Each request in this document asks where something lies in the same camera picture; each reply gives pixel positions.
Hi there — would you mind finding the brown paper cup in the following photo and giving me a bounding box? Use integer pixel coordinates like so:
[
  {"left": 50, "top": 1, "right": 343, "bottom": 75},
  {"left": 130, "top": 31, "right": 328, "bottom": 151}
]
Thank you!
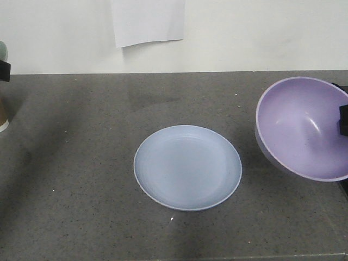
[{"left": 0, "top": 100, "right": 9, "bottom": 132}]

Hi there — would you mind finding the light blue plate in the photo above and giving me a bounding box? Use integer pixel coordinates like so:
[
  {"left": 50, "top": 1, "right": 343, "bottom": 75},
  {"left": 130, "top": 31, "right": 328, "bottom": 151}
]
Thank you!
[{"left": 133, "top": 125, "right": 243, "bottom": 212}]

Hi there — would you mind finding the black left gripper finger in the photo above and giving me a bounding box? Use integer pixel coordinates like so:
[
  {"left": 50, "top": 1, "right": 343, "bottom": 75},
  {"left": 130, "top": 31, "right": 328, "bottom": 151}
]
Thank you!
[{"left": 0, "top": 60, "right": 11, "bottom": 82}]

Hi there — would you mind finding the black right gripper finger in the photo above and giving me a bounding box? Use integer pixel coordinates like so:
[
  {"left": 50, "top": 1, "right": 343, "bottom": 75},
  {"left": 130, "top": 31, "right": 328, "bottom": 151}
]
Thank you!
[{"left": 339, "top": 105, "right": 348, "bottom": 136}]

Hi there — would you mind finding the white paper sheet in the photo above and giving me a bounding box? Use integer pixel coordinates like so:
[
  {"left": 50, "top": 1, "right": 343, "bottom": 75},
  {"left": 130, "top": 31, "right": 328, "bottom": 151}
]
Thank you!
[{"left": 111, "top": 0, "right": 185, "bottom": 48}]

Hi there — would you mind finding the mint green plastic spoon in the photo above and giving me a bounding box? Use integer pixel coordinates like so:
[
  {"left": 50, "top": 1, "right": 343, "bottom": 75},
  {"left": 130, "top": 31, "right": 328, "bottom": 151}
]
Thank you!
[{"left": 0, "top": 41, "right": 8, "bottom": 61}]

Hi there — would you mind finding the purple plastic bowl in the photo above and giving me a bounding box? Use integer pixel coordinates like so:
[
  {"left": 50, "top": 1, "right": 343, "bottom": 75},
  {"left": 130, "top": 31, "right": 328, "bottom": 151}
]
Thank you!
[{"left": 255, "top": 77, "right": 347, "bottom": 182}]

